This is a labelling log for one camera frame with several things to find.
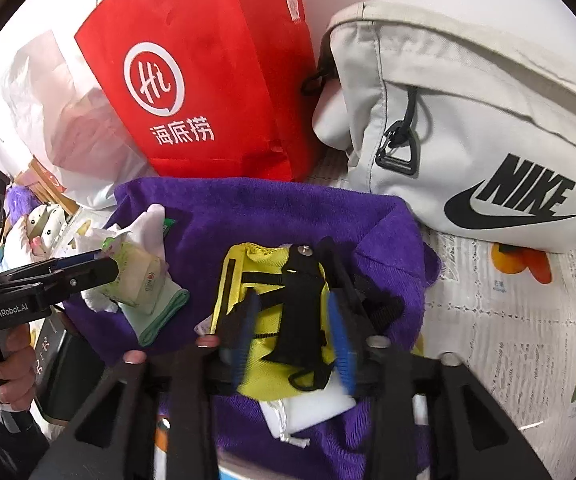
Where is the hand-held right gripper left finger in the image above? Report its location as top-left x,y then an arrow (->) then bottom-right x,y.
28,290 -> 264,480

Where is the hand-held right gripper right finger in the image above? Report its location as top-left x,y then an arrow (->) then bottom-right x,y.
325,290 -> 554,480

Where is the white plush toy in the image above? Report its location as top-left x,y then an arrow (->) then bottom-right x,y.
5,202 -> 76,273

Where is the purple towel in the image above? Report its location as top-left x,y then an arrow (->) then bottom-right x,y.
63,176 -> 441,480

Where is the fruit print tablecloth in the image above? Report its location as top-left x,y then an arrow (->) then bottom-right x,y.
58,150 -> 576,461

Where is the yellow pouch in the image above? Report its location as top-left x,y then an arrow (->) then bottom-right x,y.
203,240 -> 426,403

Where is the light green tissue pack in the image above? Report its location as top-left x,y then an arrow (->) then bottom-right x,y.
100,240 -> 169,308

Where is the white plastic shopping bag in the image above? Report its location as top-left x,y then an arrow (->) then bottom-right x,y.
0,30 -> 154,208

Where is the red paper bag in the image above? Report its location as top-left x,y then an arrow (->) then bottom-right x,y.
74,0 -> 321,183

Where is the white glove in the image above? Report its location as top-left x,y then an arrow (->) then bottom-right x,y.
84,203 -> 170,313

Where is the light green cloth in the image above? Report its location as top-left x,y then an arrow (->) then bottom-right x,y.
120,280 -> 190,348

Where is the mesh drawstring pouch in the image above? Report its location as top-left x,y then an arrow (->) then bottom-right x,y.
258,395 -> 319,448

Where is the white sponge block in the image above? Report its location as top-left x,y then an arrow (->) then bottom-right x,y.
260,375 -> 364,436

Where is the person's left hand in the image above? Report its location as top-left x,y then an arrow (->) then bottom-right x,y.
0,320 -> 36,401

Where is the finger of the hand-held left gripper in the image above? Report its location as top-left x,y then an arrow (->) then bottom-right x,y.
0,251 -> 104,281
0,257 -> 120,306

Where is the grey waist bag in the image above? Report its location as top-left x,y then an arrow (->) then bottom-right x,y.
310,1 -> 576,253

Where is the dark green box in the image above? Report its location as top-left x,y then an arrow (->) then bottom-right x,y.
33,310 -> 119,423

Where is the purple plush toy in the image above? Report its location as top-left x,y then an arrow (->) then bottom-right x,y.
7,185 -> 31,226

